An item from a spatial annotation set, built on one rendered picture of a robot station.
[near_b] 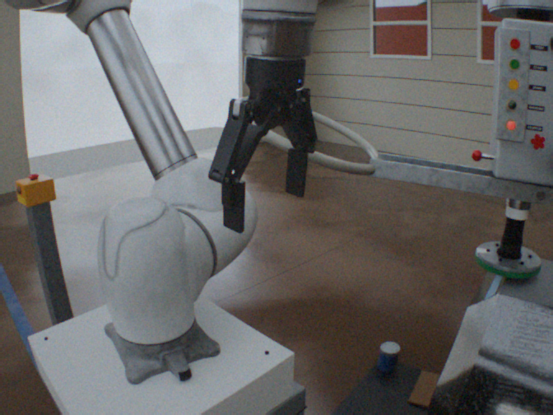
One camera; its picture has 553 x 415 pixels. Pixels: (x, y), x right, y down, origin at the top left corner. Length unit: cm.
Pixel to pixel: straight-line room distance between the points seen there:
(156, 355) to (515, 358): 86
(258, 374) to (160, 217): 30
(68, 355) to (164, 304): 26
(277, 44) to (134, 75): 43
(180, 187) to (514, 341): 89
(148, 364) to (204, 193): 32
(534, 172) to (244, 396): 86
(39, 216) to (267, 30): 120
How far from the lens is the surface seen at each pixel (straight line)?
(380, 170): 117
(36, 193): 148
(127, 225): 63
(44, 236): 154
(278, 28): 47
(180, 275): 66
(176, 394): 69
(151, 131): 81
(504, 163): 110
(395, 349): 207
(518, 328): 115
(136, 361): 73
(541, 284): 129
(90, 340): 84
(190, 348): 74
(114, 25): 89
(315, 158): 104
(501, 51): 107
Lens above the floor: 137
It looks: 18 degrees down
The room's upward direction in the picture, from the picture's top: straight up
